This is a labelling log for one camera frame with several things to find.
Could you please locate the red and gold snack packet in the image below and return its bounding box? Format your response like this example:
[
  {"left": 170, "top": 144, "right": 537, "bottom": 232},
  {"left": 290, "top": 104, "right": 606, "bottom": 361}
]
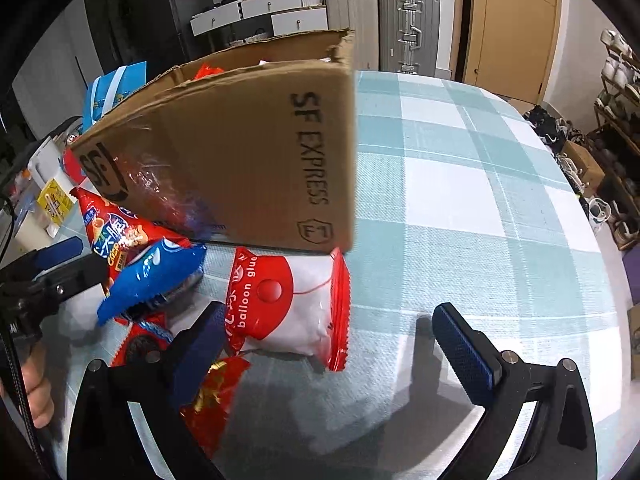
[{"left": 179, "top": 355, "right": 252, "bottom": 458}]

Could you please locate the white suitcase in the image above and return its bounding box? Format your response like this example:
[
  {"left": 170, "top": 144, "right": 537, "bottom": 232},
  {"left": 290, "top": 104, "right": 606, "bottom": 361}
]
[{"left": 324, "top": 0, "right": 382, "bottom": 72}]

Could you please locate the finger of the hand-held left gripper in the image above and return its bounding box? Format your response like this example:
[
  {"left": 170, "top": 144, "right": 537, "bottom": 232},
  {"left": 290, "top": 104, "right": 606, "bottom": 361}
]
[
  {"left": 27, "top": 255, "right": 109, "bottom": 307},
  {"left": 30, "top": 236, "right": 85, "bottom": 273}
]

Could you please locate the silver suitcase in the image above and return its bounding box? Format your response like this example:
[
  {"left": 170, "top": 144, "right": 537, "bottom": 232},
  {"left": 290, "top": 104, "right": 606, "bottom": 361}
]
[{"left": 377, "top": 0, "right": 442, "bottom": 79}]

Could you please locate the blue cookie packet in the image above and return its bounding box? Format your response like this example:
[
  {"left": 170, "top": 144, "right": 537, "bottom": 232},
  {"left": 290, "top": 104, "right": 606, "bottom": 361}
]
[{"left": 96, "top": 239, "right": 208, "bottom": 327}]

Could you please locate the small cardboard box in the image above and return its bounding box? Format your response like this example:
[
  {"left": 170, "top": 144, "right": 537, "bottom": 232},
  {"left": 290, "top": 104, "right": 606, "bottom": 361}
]
[{"left": 561, "top": 139, "right": 607, "bottom": 197}]

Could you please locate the person's left hand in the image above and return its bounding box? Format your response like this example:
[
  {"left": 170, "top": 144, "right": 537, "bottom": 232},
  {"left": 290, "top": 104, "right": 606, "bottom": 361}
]
[{"left": 0, "top": 347, "right": 57, "bottom": 429}]

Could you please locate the red and white gum packet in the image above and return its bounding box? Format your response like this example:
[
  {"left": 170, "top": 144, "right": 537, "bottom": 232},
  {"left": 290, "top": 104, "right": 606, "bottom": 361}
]
[{"left": 224, "top": 246, "right": 354, "bottom": 372}]

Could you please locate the checked tablecloth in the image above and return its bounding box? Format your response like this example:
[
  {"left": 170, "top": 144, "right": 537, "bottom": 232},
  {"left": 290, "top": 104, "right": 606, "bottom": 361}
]
[{"left": 35, "top": 70, "right": 633, "bottom": 480}]

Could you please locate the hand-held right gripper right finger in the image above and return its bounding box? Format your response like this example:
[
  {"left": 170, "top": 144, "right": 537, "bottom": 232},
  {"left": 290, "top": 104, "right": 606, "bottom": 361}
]
[{"left": 431, "top": 302, "right": 599, "bottom": 480}]

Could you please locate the white drawer cabinet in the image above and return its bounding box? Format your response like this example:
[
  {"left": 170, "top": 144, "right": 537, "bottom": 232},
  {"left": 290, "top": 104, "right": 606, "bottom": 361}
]
[{"left": 189, "top": 0, "right": 331, "bottom": 61}]

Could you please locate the yellow drink carton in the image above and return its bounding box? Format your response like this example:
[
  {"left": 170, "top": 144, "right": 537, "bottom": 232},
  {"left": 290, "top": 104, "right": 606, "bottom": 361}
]
[{"left": 36, "top": 179, "right": 77, "bottom": 227}]

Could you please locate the red chocolate pie packet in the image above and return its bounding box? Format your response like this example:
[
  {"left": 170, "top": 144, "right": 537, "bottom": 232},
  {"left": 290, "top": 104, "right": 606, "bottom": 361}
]
[{"left": 111, "top": 312, "right": 175, "bottom": 367}]

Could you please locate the brown cardboard box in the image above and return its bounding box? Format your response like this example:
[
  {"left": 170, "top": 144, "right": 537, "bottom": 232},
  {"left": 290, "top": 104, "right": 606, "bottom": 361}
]
[{"left": 69, "top": 29, "right": 357, "bottom": 255}]

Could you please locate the wooden shoe rack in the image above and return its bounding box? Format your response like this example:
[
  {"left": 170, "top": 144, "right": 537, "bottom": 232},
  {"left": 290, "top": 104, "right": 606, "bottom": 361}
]
[{"left": 592, "top": 30, "right": 640, "bottom": 252}]

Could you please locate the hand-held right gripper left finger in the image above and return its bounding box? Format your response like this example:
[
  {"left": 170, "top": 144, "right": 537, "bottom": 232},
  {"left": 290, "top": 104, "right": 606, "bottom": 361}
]
[{"left": 66, "top": 301, "right": 227, "bottom": 480}]

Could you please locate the wooden door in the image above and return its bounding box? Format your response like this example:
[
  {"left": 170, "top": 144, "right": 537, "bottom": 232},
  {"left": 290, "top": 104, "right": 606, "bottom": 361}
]
[{"left": 461, "top": 0, "right": 563, "bottom": 103}]

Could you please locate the dark refrigerator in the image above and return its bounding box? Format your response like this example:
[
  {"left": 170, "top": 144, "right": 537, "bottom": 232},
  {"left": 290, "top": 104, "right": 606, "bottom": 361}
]
[{"left": 125, "top": 0, "right": 213, "bottom": 63}]

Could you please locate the blue cartoon tote bag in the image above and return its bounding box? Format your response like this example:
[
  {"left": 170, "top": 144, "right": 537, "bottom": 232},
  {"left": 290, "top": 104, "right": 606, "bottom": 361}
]
[{"left": 81, "top": 61, "right": 149, "bottom": 128}]

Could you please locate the black cable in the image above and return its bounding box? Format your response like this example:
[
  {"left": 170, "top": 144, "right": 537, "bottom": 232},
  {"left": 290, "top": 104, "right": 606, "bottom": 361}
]
[{"left": 0, "top": 310, "right": 48, "bottom": 466}]

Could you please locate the red chip packet blue label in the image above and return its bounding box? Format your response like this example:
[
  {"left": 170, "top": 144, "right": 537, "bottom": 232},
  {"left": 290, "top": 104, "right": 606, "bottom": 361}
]
[{"left": 74, "top": 186, "right": 193, "bottom": 296}]

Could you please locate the shoe rack with shoes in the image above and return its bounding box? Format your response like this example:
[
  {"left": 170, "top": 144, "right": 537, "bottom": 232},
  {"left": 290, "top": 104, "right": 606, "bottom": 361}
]
[{"left": 590, "top": 29, "right": 640, "bottom": 246}]

